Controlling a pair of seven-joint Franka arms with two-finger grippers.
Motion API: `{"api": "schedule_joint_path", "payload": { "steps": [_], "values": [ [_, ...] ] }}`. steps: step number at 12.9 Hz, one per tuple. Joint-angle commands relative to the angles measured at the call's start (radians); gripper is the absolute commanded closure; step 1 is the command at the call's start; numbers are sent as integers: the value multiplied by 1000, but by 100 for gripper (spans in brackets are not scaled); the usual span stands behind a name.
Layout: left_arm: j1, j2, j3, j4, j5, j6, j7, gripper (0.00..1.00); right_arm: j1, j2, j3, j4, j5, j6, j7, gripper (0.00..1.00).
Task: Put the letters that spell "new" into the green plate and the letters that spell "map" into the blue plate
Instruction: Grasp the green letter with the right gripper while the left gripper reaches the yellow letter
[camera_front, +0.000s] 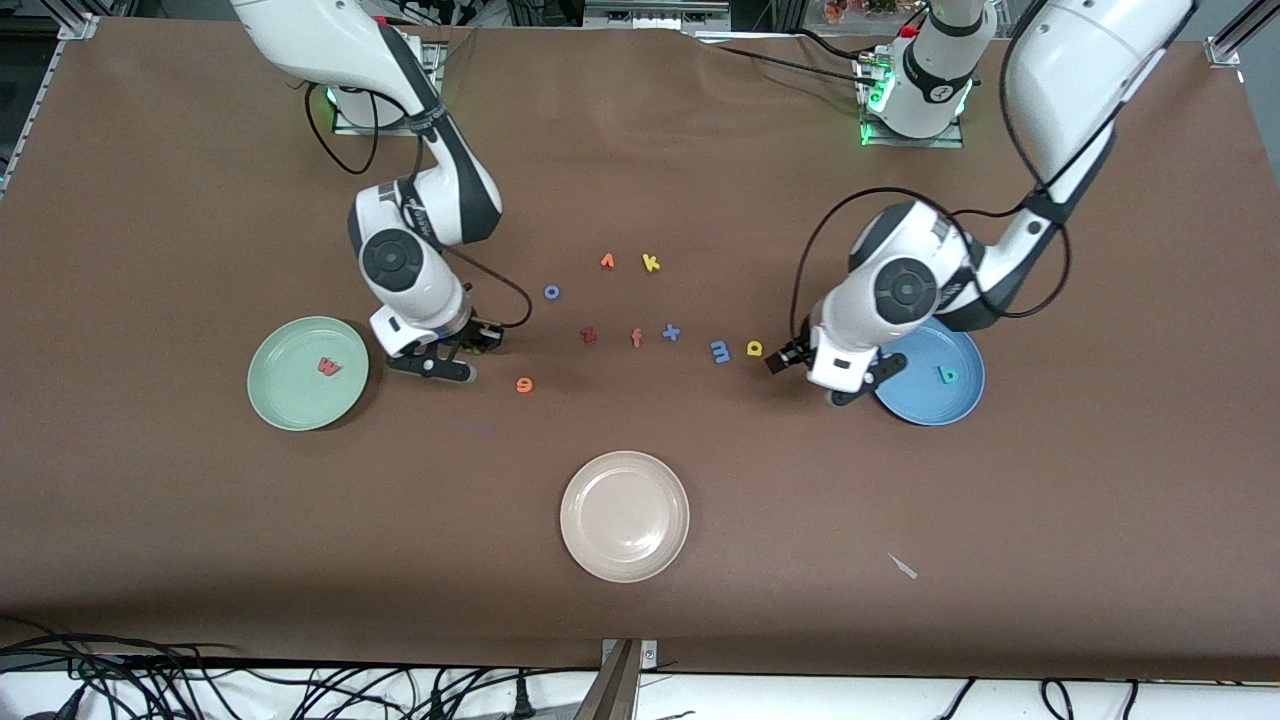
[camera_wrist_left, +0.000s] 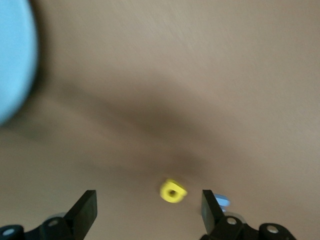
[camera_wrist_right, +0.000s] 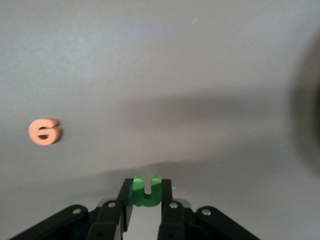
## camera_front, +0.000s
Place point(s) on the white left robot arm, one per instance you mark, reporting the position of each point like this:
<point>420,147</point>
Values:
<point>1080,70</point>

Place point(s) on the blue round plate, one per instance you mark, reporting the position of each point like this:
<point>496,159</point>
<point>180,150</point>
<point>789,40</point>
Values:
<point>945,400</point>

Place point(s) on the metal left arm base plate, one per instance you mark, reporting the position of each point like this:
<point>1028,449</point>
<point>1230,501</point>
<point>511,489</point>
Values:
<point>915,143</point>

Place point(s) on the blue foam letter m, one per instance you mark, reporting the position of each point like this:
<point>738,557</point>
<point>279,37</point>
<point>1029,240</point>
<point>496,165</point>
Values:
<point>720,351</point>

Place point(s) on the aluminium frame bar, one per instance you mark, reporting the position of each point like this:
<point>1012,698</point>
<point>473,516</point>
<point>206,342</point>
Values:
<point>650,12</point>

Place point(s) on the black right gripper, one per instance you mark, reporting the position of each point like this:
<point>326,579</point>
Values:
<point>478,337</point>

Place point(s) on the aluminium table frame rail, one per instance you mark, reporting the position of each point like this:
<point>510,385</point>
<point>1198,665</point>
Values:
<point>80,28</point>
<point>1225,48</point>

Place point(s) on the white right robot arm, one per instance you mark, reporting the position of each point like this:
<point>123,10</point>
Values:
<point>330,40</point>

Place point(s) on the beige round plate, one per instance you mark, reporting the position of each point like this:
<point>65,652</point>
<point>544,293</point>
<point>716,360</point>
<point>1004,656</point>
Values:
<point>625,517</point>

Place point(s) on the aluminium profile beam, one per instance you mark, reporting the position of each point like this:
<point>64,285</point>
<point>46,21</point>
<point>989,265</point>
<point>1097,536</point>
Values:
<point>615,690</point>

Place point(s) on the green round plate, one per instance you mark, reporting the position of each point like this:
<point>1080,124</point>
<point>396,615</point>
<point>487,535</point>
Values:
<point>295,385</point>

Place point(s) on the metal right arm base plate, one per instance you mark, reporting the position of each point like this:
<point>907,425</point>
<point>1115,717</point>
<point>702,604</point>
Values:
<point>436,55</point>

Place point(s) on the small metal bracket plate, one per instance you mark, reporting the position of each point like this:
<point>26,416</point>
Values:
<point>650,655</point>

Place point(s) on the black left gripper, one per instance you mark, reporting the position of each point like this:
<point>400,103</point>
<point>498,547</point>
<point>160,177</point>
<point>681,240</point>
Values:
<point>792,354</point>

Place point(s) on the pink foam letter w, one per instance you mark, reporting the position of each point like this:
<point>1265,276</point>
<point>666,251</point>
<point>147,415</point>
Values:
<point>329,367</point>

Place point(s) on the white paper scrap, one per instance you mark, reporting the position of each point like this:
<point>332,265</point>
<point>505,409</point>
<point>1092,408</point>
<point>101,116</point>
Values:
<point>903,567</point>

